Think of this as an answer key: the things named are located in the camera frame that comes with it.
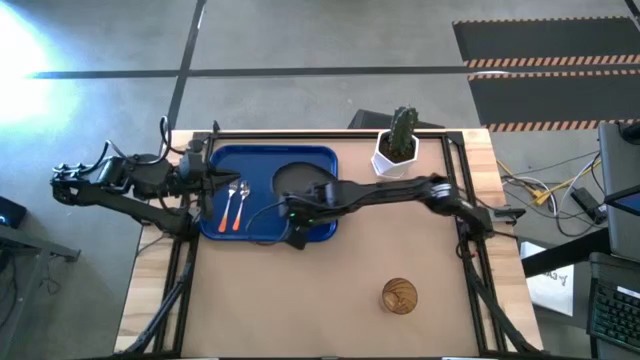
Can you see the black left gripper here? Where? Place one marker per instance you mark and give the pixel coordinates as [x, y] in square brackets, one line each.
[197, 184]

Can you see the dark side desk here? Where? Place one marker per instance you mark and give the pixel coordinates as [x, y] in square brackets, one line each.
[30, 245]

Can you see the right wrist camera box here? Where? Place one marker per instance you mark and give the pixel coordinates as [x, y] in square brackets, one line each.
[329, 192]

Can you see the black computer desk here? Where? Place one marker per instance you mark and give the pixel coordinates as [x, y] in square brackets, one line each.
[565, 252]

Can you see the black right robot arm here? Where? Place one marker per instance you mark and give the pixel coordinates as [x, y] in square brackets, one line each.
[390, 187]

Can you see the black aluminium table frame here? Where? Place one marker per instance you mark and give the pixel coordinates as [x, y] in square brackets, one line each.
[325, 134]

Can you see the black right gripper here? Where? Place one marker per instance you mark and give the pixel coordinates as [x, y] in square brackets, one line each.
[305, 207]

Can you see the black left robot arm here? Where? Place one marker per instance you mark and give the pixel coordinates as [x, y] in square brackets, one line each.
[125, 207]

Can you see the black power adapter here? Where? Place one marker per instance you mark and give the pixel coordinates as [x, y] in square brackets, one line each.
[586, 204]

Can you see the white paper bag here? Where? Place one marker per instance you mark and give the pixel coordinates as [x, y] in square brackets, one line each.
[547, 282]

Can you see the black computer keyboard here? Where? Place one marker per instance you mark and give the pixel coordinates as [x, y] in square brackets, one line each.
[616, 315]

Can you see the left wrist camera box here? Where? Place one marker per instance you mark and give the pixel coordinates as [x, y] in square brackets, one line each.
[190, 164]

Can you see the grey computer monitor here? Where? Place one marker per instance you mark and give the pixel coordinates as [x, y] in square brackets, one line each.
[617, 165]

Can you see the blue plastic tray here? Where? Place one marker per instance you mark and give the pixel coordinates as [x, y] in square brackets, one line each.
[260, 160]

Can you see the dark round plate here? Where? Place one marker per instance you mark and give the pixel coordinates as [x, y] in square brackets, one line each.
[300, 175]

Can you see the black hazard-striped floor mat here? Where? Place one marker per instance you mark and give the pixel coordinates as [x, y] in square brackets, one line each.
[545, 37]
[555, 97]

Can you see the green cactus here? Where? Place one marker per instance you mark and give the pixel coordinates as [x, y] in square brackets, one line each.
[404, 130]

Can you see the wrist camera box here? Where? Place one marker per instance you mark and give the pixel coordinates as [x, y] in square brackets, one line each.
[329, 192]
[190, 164]

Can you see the white angular plant pot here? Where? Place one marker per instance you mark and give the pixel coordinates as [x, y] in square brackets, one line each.
[387, 167]

